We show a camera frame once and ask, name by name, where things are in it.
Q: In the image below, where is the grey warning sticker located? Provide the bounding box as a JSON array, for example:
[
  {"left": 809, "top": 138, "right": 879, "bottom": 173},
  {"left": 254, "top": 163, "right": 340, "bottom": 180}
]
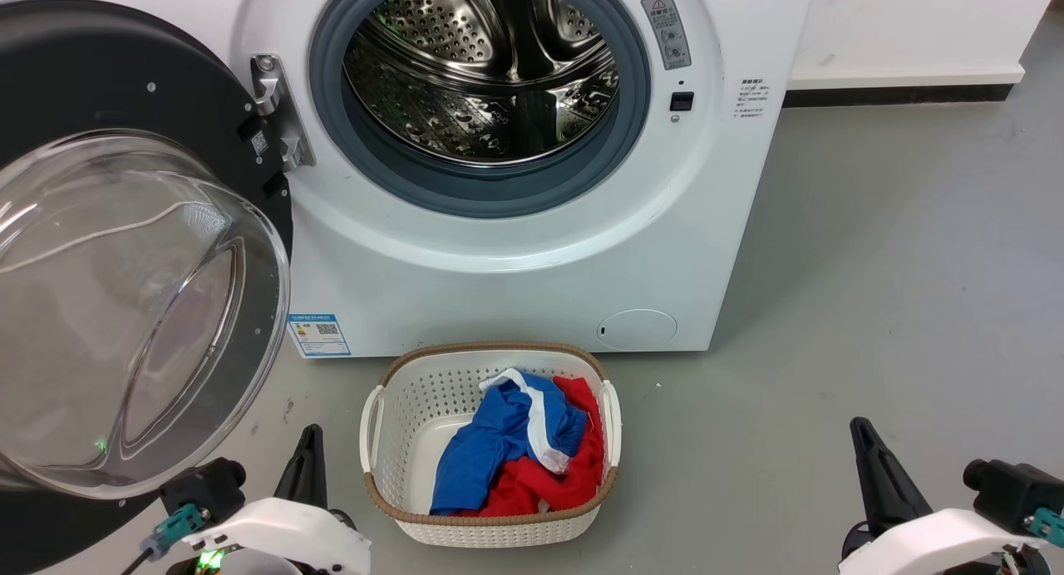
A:
[{"left": 641, "top": 0, "right": 692, "bottom": 71}]

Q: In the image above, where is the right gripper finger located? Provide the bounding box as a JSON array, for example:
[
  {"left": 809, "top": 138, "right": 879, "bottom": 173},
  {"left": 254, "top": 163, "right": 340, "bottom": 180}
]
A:
[
  {"left": 850, "top": 417, "right": 899, "bottom": 533},
  {"left": 859, "top": 417, "right": 933, "bottom": 522}
]

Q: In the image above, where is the red garment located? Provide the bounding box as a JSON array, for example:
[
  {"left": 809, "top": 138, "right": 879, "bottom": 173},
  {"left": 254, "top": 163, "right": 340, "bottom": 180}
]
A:
[{"left": 457, "top": 376, "right": 605, "bottom": 518}]

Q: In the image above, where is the teal right cable connector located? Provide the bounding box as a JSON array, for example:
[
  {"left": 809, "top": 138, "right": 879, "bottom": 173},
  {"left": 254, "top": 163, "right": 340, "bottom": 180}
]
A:
[{"left": 1024, "top": 509, "right": 1064, "bottom": 548}]

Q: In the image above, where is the teal left cable connector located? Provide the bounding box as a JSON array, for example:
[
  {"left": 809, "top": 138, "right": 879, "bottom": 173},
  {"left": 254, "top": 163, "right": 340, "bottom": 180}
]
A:
[{"left": 140, "top": 504, "right": 210, "bottom": 561}]

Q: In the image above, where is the teal cable connector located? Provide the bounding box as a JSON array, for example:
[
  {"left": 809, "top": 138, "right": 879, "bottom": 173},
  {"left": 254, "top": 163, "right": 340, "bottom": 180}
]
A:
[
  {"left": 140, "top": 504, "right": 210, "bottom": 561},
  {"left": 1024, "top": 509, "right": 1064, "bottom": 548}
]

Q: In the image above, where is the black round washer door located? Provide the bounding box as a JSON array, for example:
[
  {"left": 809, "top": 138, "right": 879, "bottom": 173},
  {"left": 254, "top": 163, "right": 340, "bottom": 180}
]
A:
[{"left": 0, "top": 0, "right": 295, "bottom": 575}]

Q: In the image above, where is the white perforated laundry basket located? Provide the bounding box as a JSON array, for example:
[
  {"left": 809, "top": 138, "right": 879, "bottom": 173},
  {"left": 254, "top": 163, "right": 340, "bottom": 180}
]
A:
[{"left": 359, "top": 342, "right": 623, "bottom": 548}]

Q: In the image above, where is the round white filter cover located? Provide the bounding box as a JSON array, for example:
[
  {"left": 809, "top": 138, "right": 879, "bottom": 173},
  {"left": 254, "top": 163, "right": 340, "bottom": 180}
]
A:
[{"left": 597, "top": 309, "right": 678, "bottom": 351}]

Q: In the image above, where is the white front-load washing machine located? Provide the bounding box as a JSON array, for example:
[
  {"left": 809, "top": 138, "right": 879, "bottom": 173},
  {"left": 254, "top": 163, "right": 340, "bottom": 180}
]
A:
[{"left": 191, "top": 0, "right": 820, "bottom": 360}]

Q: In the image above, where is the blue energy label sticker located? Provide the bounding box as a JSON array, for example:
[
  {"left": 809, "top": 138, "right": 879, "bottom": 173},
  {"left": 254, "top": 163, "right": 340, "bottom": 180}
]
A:
[{"left": 288, "top": 313, "right": 352, "bottom": 358}]

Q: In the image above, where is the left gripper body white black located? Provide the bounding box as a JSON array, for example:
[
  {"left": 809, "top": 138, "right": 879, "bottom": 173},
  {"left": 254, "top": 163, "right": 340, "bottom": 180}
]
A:
[{"left": 166, "top": 498, "right": 372, "bottom": 575}]

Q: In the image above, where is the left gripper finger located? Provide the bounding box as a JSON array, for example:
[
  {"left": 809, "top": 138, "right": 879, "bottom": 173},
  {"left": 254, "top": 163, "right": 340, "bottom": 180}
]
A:
[
  {"left": 274, "top": 425, "right": 315, "bottom": 503},
  {"left": 301, "top": 425, "right": 327, "bottom": 509}
]

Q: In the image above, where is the silver metal door hinge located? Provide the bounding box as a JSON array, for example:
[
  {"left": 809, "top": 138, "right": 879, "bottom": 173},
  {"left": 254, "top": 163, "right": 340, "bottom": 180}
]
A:
[{"left": 249, "top": 54, "right": 317, "bottom": 174}]

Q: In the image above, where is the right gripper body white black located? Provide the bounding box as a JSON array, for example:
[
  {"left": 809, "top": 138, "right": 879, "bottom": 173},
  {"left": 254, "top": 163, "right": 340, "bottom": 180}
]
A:
[{"left": 838, "top": 509, "right": 1050, "bottom": 575}]

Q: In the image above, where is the blue garment with white trim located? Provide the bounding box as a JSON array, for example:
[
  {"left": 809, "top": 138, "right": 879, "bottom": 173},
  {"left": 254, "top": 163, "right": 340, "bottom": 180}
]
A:
[{"left": 429, "top": 368, "right": 589, "bottom": 516}]

